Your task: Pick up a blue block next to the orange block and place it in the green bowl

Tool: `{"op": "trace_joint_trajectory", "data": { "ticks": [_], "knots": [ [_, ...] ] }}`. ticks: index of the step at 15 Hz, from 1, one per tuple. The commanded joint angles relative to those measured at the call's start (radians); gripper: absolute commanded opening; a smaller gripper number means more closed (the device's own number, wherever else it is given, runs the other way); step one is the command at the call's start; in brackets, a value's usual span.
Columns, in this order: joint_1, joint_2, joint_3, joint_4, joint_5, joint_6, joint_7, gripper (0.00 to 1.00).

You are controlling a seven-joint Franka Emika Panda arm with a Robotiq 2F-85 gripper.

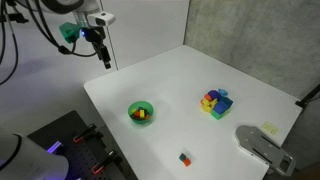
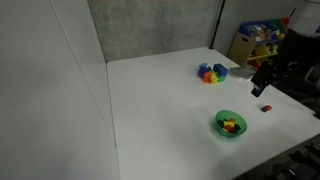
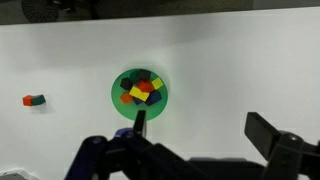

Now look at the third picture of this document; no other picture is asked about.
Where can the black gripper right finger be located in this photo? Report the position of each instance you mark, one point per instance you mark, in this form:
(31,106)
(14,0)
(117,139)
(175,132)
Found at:
(263,135)

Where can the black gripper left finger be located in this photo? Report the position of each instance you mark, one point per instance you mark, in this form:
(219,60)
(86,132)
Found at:
(140,124)

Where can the dark blue-green block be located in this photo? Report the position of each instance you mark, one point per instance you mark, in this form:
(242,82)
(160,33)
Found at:
(38,100)

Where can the orange block in bowl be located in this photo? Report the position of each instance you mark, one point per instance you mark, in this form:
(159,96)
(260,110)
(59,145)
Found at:
(126,98)

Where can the yellow block in bowl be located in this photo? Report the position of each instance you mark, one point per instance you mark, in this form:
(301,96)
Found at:
(137,93)

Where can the green bowl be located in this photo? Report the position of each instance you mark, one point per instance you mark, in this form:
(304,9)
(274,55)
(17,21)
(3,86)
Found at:
(154,105)

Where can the red block in bowl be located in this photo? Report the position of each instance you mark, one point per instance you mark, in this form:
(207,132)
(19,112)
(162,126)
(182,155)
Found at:
(145,86)

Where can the orange block on table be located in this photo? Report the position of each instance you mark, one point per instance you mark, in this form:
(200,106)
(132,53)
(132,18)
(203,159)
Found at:
(27,100)

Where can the black fan base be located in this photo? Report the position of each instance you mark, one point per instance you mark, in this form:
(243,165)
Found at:
(40,11)

